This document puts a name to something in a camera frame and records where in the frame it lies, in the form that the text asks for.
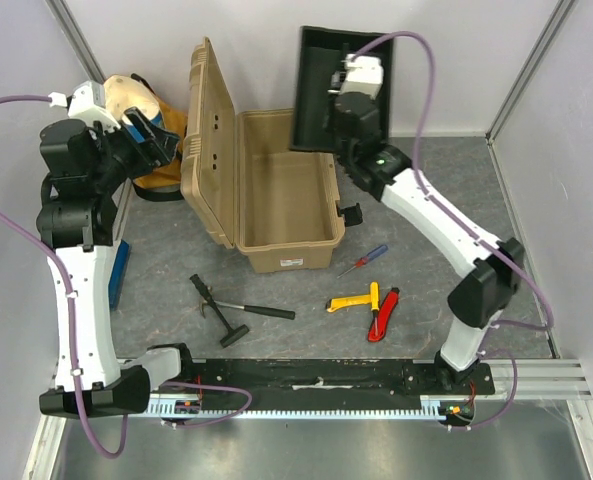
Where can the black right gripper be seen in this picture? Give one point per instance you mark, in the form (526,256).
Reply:
(337,80)

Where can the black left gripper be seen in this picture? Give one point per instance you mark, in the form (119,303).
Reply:
(160,147)

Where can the black tool box tray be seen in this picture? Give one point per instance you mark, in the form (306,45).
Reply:
(321,52)

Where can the tan plastic tool box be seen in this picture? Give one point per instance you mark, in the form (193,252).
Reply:
(277,206)

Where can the black handled claw hammer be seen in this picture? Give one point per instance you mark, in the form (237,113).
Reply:
(253,309)

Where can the black rubber mallet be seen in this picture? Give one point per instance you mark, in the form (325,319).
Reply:
(233,334)

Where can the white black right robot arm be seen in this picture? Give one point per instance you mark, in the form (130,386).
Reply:
(487,266)

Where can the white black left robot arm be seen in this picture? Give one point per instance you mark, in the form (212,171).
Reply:
(87,163)

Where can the tan leather tool bag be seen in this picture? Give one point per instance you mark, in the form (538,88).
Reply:
(123,92)

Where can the blue packaged tool card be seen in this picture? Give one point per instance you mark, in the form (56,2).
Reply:
(118,274)

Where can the blue paper towel roll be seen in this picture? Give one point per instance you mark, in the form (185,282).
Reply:
(154,117)

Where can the red box cutter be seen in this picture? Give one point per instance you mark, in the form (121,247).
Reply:
(378,328)

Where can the yellow box cutter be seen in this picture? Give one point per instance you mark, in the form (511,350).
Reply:
(339,303)

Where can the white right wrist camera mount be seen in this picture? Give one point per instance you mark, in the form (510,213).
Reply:
(362,74)

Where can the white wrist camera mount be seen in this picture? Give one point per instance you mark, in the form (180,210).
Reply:
(362,74)
(87,104)

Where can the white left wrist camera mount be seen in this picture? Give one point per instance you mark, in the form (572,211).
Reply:
(87,104)

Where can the blue red handled screwdriver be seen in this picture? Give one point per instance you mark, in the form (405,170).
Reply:
(366,259)

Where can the yellow handled screwdriver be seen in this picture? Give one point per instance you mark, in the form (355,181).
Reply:
(375,306)

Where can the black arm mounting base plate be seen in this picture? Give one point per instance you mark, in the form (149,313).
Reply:
(404,376)

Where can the grey slotted cable duct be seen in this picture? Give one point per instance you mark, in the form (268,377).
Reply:
(306,404)

